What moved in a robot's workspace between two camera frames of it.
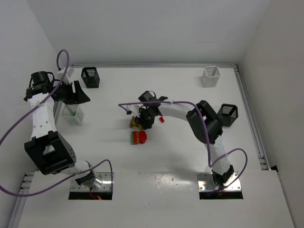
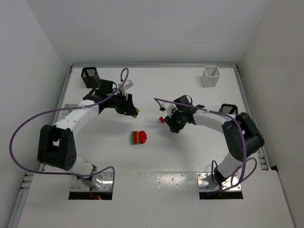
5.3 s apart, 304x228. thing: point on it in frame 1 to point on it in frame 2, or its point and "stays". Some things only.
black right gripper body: x=145 y=121 to x=171 y=121
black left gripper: x=71 y=92 to x=127 y=104
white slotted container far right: x=211 y=76 stays
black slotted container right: x=228 y=113 stays
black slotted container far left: x=90 y=77 stays
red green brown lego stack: x=138 y=137 stays
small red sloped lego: x=161 y=119 stays
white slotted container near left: x=68 y=114 stays
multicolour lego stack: x=132 y=123 to x=137 y=110
